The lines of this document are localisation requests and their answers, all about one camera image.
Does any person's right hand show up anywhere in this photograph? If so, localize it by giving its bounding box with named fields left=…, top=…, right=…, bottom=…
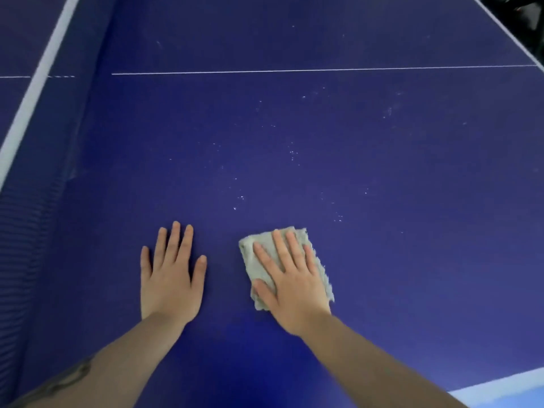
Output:
left=251, top=229, right=332, bottom=336

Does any person's left hand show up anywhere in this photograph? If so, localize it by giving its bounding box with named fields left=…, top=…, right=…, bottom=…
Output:
left=140, top=220, right=208, bottom=326

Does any grey cleaning cloth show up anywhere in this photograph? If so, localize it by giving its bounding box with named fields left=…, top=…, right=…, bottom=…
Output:
left=237, top=226, right=335, bottom=312

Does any person's left forearm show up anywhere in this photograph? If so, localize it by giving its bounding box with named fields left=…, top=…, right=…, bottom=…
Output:
left=8, top=312, right=188, bottom=408

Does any person's right forearm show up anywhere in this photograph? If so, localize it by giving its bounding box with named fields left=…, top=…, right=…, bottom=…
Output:
left=301, top=312, right=468, bottom=408

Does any blue table tennis table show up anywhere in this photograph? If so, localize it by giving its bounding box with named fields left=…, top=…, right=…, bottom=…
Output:
left=0, top=0, right=544, bottom=408

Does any dark blue table tennis net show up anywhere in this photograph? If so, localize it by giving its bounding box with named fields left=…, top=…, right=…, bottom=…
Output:
left=0, top=0, right=122, bottom=408

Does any black equipment base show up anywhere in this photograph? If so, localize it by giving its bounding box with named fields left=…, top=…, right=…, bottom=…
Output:
left=482, top=0, right=544, bottom=60

